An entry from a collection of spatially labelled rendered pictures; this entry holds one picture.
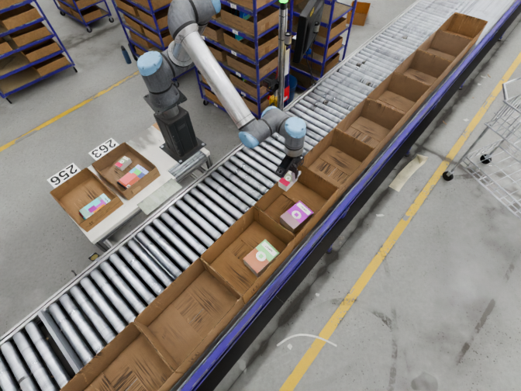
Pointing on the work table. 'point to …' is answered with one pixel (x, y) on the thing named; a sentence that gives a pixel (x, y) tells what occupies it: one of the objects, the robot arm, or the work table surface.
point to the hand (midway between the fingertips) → (288, 178)
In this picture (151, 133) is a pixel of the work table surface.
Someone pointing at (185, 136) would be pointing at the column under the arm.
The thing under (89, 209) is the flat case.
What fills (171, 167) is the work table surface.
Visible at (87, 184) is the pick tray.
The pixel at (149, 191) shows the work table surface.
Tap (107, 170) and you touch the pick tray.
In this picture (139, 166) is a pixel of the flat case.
